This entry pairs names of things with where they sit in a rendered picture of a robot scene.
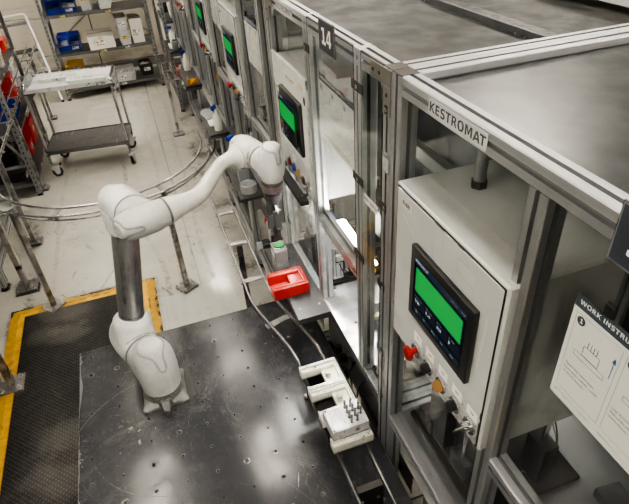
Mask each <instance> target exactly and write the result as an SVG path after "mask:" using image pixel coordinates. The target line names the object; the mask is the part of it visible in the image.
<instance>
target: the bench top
mask: <svg viewBox="0 0 629 504"><path fill-rule="evenodd" d="M265 324H267V323H266V322H265V321H264V320H263V319H262V317H261V316H260V315H259V314H258V313H257V311H256V310H255V308H254V307H250V308H247V309H243V310H239V311H236V312H232V313H228V314H224V315H221V316H217V317H213V318H210V319H206V320H202V321H199V322H195V323H191V324H187V325H184V326H180V327H177V328H173V329H169V330H165V331H162V332H158V333H156V335H157V336H159V337H162V338H163V339H165V340H166V341H167V342H168V343H169V344H170V345H171V347H172V349H173V351H174V353H175V356H176V359H177V362H178V366H179V369H180V368H182V369H184V372H185V374H184V380H185V385H186V390H187V394H188V395H189V397H190V400H189V402H187V403H180V404H177V405H173V406H171V414H169V415H165V413H164V410H163V409H160V410H157V411H154V412H152V413H150V414H148V415H146V414H144V411H143V409H144V397H143V389H142V387H141V385H140V383H139V381H138V379H137V378H136V376H135V375H134V373H133V371H132V370H131V368H130V366H129V365H128V364H127V363H126V362H125V361H124V360H123V359H122V358H121V357H120V355H119V354H118V353H117V352H114V350H115V349H114V347H113V345H110V346H106V347H102V348H99V349H95V350H91V351H88V352H84V353H80V377H79V444H78V470H79V476H78V504H355V499H354V498H353V496H352V494H351V487H350V485H349V483H348V481H347V478H346V476H345V474H344V471H343V469H342V467H341V464H340V462H339V460H338V457H337V455H336V454H334V453H333V451H332V449H331V446H330V442H329V443H328V441H327V439H326V436H325V434H324V432H323V429H322V427H321V425H320V422H319V420H318V418H317V415H316V413H315V411H314V408H313V406H312V404H311V401H310V400H307V401H305V399H304V395H305V394H306V384H305V382H303V380H302V379H301V376H300V374H299V368H298V365H297V363H296V361H295V359H294V357H293V355H292V353H291V352H290V350H289V349H288V347H287V346H286V345H285V344H284V342H283V341H282V340H281V339H280V338H279V336H278V335H277V334H276V333H275V332H274V331H273V330H272V329H271V328H270V329H268V328H267V327H266V326H265ZM302 326H303V327H304V328H305V329H306V330H307V331H308V332H309V333H310V335H311V336H312V337H313V338H314V340H315V341H316V342H317V344H318V346H319V347H320V349H321V351H322V352H323V354H324V356H325V358H326V359H329V358H332V357H334V358H335V360H336V362H337V363H338V365H339V367H340V369H341V371H342V373H343V375H344V377H345V379H346V381H347V383H348V385H349V387H350V389H351V391H352V392H353V394H354V396H355V398H356V399H357V400H358V398H357V396H356V394H355V392H354V390H353V388H352V386H351V384H350V383H349V381H348V379H347V377H346V375H345V373H344V371H343V369H342V367H341V365H340V363H339V361H338V360H337V358H336V356H335V354H334V352H333V350H332V348H331V346H330V344H329V342H328V340H327V338H326V337H325V335H324V333H323V331H322V329H321V327H320V325H319V323H318V321H313V322H309V323H306V324H302ZM274 327H275V328H276V329H277V331H278V332H279V333H280V334H281V335H282V336H283V337H284V338H285V340H286V341H287V342H288V343H289V345H290V346H291V347H292V349H293V350H294V352H295V353H296V355H297V357H298V359H299V361H300V363H301V366H306V365H309V364H312V363H315V362H319V361H322V358H321V356H320V354H319V352H318V350H317V349H316V347H315V345H314V344H313V343H312V341H311V340H310V339H309V337H308V336H307V335H306V334H305V333H304V332H303V330H302V329H301V328H300V327H299V326H298V325H297V324H296V323H295V322H294V321H293V320H292V319H291V318H290V319H288V320H286V321H284V322H282V323H280V324H278V325H276V326H274ZM91 373H93V376H91V377H90V376H89V375H90V374H91ZM358 401H359V400H358ZM369 425H370V427H371V429H372V432H373V434H374V439H373V441H371V442H368V445H369V447H370V449H371V451H372V453H373V455H374V457H375V459H376V461H377V463H378V465H379V467H380V469H381V471H382V473H383V475H384V477H385V479H386V481H387V483H388V485H389V487H390V489H391V491H392V493H393V495H394V497H395V499H396V501H397V503H398V504H413V503H412V501H411V499H410V497H409V496H408V494H407V492H406V490H405V488H404V486H403V484H402V482H401V480H400V478H399V476H398V474H397V473H396V471H395V469H394V467H393V465H392V463H391V461H390V459H389V457H388V455H387V453H386V451H385V450H384V448H383V446H382V444H381V442H380V440H379V438H378V436H377V434H376V432H375V430H374V428H373V427H372V425H371V423H370V421H369ZM340 454H341V456H342V458H343V461H344V463H345V465H346V467H347V470H348V472H349V474H350V476H351V479H352V481H353V483H354V486H355V488H356V487H359V486H361V485H364V484H367V483H370V482H372V481H375V480H378V479H380V476H379V474H378V472H377V470H376V468H375V466H374V464H373V462H372V460H371V458H370V456H369V454H368V452H367V450H366V448H365V446H364V444H362V445H359V446H356V447H354V448H351V449H348V450H345V451H342V452H340Z"/></svg>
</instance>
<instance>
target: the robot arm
mask: <svg viewBox="0 0 629 504"><path fill-rule="evenodd" d="M232 166H235V167H237V168H239V169H241V168H251V167H252V168H253V169H254V170H255V171H256V172H257V173H258V175H259V176H261V187H262V191H263V193H264V199H265V201H266V212H267V215H268V216H267V219H268V229H272V228H273V230H274V241H277V240H281V230H282V221H281V209H279V203H278V202H279V201H280V200H281V199H282V191H283V189H284V188H283V176H284V172H285V160H284V154H283V150H282V148H281V146H280V144H278V143H277V142H275V141H266V142H264V143H263V144H262V143H261V142H260V141H258V140H256V139H255V138H253V137H251V136H248V135H243V134H240V135H236V136H234V137H233V138H232V139H231V141H230V144H229V149H228V151H227V152H226V153H224V154H222V155H221V156H220V157H218V158H217V159H216V160H215V161H214V162H213V163H212V164H211V166H210V167H209V169H208V170H207V171H206V173H205V174H204V176H203V177H202V179H201V180H200V181H199V183H198V184H197V185H196V186H195V187H194V188H193V189H191V190H189V191H187V192H184V193H180V194H176V195H171V196H166V197H161V198H158V199H155V200H151V201H150V200H149V199H146V198H144V197H143V196H142V195H141V194H140V193H139V192H138V191H136V190H135V189H133V188H132V187H130V186H128V185H125V184H122V183H117V184H110V185H106V186H104V187H103V188H102V189H101V190H100V192H99V194H98V200H97V201H98V207H99V209H100V213H101V215H102V218H103V222H104V225H105V228H106V231H107V232H108V233H109V234H110V235H111V244H112V254H113V264H114V274H115V284H116V294H117V304H118V312H117V313H116V314H115V316H114V317H113V321H112V323H111V325H110V329H109V338H110V342H111V344H112V345H113V347H114V349H115V350H116V352H117V353H118V354H119V355H120V357H121V358H122V359H123V360H124V361H125V362H126V363H127V364H128V365H129V366H130V368H131V370H132V371H133V373H134V375H135V376H136V378H137V379H138V381H139V383H140V385H141V387H142V389H143V397H144V409H143V411H144V414H146V415H148V414H150V413H152V412H154V411H157V410H160V409H163V410H164V413H165V415H169V414H171V406H173V405H177V404H180V403H187V402H189V400H190V397H189V395H188V394H187V390H186V385H185V380H184V374H185V372H184V369H182V368H180V369H179V366H178V362H177V359H176V356H175V353H174V351H173V349H172V347H171V345H170V344H169V343H168V342H167V341H166V340H165V339H163V338H162V337H159V336H157V335H156V331H155V328H154V325H153V321H152V317H151V314H150V313H149V312H148V311H147V310H146V309H144V297H143V283H142V270H141V256H140V242H139V239H140V238H144V237H147V236H149V235H152V234H154V233H156V232H159V231H161V230H163V229H164V228H166V227H167V226H169V225H171V224H173V223H174V222H176V221H177V220H179V219H180V218H181V217H183V216H184V215H186V214H187V213H189V212H190V211H192V210H193V209H195V208H196V207H198V206H199V205H201V204H202V203H203V202H204V201H205V200H206V199H207V198H208V197H209V196H210V194H211V193H212V191H213V190H214V188H215V186H216V184H217V182H218V181H219V179H220V177H221V175H222V174H223V172H224V171H225V170H226V169H227V168H229V167H232ZM272 214H273V215H272Z"/></svg>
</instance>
